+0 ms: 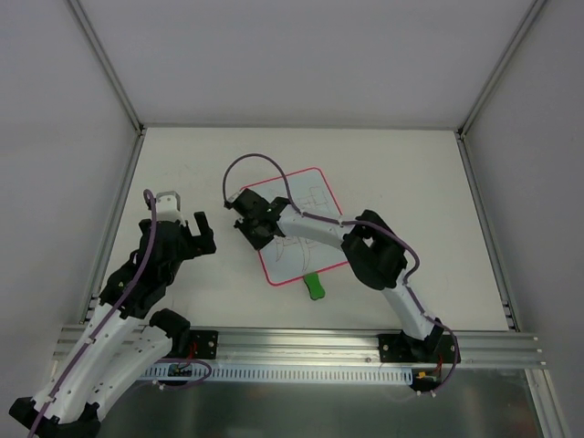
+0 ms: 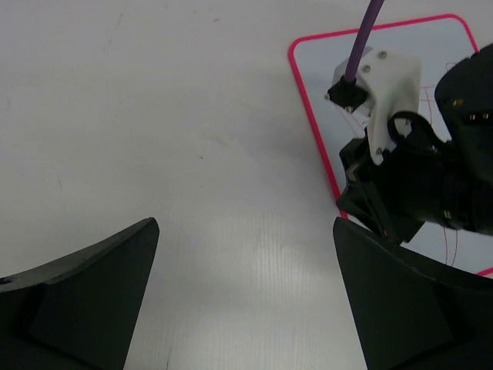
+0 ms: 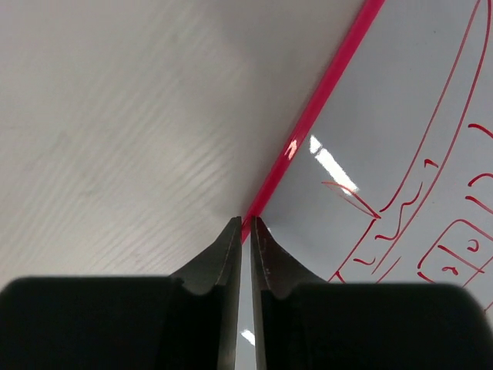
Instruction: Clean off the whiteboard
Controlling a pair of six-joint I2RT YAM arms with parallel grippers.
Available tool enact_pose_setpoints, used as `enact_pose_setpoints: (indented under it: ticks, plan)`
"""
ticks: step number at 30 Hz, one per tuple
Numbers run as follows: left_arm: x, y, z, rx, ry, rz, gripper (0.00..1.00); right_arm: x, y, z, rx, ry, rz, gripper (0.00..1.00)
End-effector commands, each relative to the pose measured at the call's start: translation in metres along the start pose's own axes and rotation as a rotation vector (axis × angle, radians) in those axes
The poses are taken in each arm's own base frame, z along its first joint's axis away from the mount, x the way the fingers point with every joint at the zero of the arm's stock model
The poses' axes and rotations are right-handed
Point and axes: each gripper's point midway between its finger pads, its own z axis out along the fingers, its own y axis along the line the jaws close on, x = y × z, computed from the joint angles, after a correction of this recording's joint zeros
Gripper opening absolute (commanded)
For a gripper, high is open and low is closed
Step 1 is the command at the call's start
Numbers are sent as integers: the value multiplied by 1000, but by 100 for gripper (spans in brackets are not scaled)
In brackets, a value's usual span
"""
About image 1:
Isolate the pink framed whiteboard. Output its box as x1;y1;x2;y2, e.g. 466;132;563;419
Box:
259;167;347;287

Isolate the green whiteboard eraser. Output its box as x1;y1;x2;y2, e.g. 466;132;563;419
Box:
303;272;326;301

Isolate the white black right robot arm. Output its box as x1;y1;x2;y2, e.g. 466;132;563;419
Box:
224;188;443;362

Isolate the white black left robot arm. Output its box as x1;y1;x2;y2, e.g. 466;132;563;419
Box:
9;212;216;437

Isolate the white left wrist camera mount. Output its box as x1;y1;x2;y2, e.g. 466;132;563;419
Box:
155;191;185;225

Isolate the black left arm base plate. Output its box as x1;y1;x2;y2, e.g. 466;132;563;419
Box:
189;329;219;360

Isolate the aluminium mounting rail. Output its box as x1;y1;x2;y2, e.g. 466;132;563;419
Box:
52;326;547;369

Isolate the white slotted cable duct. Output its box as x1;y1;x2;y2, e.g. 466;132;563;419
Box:
139;363;413;386

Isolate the aluminium left frame post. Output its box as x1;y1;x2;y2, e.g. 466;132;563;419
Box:
65;0;144;135

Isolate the aluminium frame post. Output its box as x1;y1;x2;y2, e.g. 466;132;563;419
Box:
65;0;144;135
456;0;548;139

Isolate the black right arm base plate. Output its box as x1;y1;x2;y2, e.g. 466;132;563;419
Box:
377;331;461;364

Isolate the aluminium right frame post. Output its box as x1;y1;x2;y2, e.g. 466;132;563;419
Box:
456;0;548;139

